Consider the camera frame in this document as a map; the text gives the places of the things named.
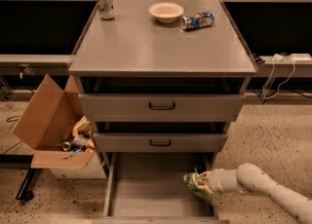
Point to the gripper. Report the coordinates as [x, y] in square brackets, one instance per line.
[214, 180]

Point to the green jalapeno chip bag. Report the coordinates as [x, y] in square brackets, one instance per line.
[189, 180]

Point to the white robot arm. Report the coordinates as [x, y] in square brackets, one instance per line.
[248, 178]

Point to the bottom grey drawer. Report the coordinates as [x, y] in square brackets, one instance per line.
[149, 188]

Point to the grey drawer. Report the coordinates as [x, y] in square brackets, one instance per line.
[116, 107]
[149, 188]
[159, 142]

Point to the middle grey drawer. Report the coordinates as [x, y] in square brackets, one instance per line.
[159, 142]

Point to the grey drawer cabinet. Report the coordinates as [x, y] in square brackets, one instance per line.
[134, 53]

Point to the top grey drawer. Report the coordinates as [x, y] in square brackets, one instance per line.
[116, 107]

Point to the silver can in box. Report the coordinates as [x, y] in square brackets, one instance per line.
[66, 145]

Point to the blue crushed soda can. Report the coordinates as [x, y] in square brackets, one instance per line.
[198, 20]

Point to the brown cardboard box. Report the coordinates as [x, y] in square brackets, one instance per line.
[47, 121]

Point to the cream bowl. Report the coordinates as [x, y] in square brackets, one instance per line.
[166, 12]

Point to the black floor stand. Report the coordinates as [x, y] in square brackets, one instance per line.
[22, 162]

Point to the white green soda can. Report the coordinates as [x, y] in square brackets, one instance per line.
[106, 9]

